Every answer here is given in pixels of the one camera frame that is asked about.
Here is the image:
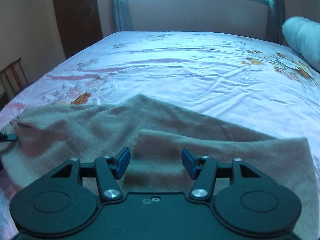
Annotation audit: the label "grey folded quilt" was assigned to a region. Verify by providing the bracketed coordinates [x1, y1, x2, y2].
[281, 16, 320, 72]

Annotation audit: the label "white floral bed sheet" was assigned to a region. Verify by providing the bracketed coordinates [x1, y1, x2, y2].
[0, 31, 320, 240]

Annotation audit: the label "grey curtain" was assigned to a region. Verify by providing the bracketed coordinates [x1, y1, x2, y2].
[111, 0, 133, 32]

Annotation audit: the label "wooden chair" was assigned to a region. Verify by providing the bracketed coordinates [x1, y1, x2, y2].
[1, 57, 30, 96]

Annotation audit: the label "grey-brown fleece pants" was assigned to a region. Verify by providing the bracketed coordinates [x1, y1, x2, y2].
[1, 95, 319, 239]

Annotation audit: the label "dark wooden door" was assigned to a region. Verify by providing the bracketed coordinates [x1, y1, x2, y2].
[53, 0, 103, 59]

